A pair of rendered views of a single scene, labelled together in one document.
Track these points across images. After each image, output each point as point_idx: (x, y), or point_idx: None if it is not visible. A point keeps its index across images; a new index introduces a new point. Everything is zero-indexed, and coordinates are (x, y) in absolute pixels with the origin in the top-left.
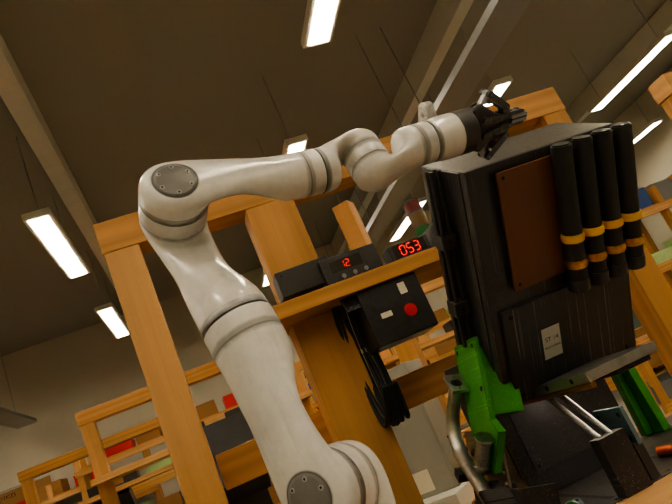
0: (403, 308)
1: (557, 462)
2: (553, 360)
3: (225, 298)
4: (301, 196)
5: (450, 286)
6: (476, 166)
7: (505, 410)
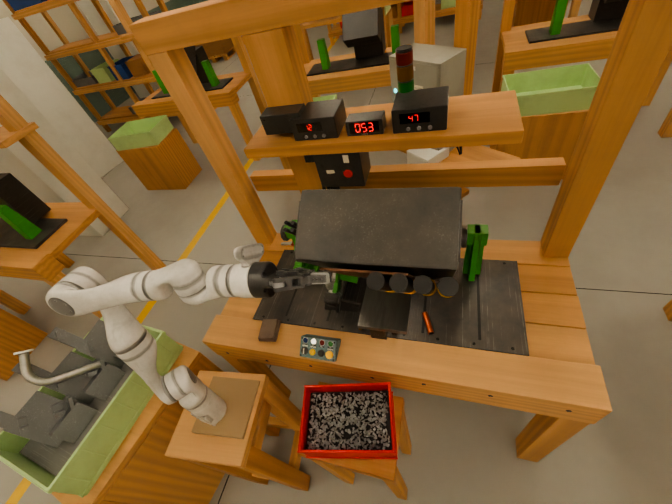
0: (343, 171)
1: None
2: None
3: (112, 349)
4: None
5: None
6: (308, 256)
7: (346, 280)
